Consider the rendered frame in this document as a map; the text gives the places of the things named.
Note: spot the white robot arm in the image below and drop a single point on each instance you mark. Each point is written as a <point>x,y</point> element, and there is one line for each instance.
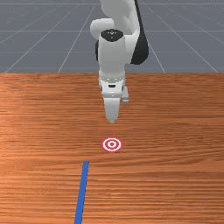
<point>112,52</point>

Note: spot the long blue stick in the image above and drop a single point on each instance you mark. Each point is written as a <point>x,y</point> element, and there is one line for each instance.
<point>81,192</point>

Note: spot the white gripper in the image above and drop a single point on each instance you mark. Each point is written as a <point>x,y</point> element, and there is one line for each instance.
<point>112,96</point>

